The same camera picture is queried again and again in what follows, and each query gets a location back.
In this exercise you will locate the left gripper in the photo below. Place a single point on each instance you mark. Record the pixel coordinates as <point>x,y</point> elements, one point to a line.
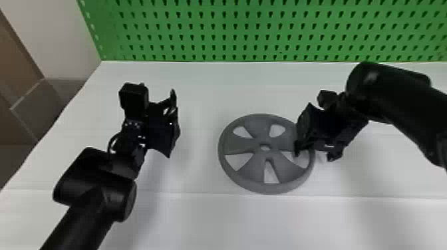
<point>162,134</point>

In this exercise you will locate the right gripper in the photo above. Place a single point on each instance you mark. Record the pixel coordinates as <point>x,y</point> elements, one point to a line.
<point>331,125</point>

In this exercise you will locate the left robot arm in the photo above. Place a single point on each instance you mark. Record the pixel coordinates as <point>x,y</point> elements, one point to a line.
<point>92,195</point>

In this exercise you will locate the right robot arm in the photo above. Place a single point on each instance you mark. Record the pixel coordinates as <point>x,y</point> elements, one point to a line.
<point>401,104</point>

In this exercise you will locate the grey wheel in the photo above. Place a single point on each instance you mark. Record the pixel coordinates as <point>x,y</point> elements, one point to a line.
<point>260,153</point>

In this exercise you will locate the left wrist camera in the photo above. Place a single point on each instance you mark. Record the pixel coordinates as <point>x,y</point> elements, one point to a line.
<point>133,99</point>

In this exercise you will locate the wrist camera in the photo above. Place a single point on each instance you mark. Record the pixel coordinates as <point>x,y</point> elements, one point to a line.
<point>328,98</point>
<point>133,99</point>

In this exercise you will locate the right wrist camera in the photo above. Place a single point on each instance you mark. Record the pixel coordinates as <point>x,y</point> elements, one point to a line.
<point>328,98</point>

